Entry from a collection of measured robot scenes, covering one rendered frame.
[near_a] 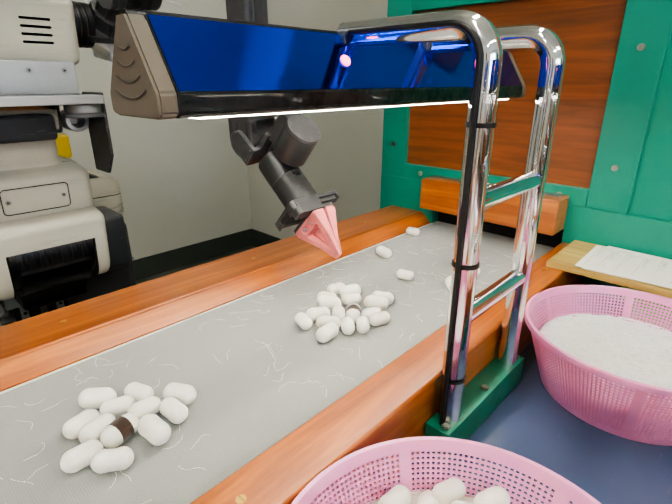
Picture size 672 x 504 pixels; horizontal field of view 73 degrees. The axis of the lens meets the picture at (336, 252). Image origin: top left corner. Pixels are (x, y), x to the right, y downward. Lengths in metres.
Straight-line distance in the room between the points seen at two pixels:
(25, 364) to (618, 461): 0.68
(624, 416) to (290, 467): 0.39
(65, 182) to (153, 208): 1.68
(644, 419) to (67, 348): 0.68
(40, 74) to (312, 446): 0.86
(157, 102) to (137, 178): 2.37
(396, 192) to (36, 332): 0.83
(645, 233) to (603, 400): 0.43
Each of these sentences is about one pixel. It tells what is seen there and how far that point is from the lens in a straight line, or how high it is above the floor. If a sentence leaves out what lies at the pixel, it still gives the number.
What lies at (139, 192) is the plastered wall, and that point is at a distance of 2.73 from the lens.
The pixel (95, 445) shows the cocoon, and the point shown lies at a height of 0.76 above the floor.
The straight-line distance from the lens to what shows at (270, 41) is 0.43.
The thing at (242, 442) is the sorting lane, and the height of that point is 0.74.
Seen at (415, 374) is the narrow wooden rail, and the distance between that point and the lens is 0.52.
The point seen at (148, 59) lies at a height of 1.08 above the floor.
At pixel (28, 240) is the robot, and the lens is 1.08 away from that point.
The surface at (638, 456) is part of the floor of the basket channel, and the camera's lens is 0.65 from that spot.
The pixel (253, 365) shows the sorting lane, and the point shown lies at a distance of 0.58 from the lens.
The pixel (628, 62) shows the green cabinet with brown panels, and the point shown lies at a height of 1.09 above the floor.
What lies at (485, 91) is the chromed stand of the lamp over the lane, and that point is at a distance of 0.41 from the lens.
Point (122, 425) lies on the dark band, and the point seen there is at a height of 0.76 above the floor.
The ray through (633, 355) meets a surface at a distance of 0.72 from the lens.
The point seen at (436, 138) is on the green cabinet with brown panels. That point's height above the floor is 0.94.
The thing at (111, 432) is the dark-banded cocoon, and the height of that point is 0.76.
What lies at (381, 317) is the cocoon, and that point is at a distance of 0.64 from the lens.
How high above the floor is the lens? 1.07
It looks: 21 degrees down
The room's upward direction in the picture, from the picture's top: straight up
